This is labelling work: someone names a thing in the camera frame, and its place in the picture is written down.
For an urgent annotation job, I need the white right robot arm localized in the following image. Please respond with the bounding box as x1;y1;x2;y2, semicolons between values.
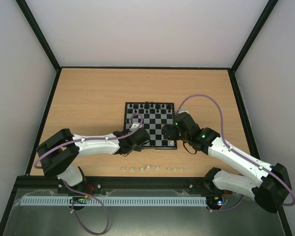
162;112;292;213

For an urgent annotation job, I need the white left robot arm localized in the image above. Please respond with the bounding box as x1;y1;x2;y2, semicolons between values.
34;123;150;187

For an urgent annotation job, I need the green circuit board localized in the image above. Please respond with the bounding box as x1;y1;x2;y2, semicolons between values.
212;195;230;206

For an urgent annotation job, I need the black and silver chessboard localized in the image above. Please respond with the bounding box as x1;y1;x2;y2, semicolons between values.
124;102;177;150

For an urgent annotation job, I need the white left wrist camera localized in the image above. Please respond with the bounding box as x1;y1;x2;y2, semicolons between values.
130;122;141;130

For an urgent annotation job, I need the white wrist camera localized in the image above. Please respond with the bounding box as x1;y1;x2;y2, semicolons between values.
130;122;141;130
177;109;188;114

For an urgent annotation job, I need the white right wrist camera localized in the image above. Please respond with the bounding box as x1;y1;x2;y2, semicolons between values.
177;109;188;114

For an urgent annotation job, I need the black mounting rail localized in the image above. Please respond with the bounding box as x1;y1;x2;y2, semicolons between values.
86;177;212;196

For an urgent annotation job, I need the light blue slotted cable duct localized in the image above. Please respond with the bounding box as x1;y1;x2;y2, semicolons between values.
20;196;207;207

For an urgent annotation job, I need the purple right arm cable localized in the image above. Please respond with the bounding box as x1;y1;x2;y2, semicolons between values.
176;94;295;205

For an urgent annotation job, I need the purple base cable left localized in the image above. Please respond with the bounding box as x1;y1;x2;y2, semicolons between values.
61;180;111;234

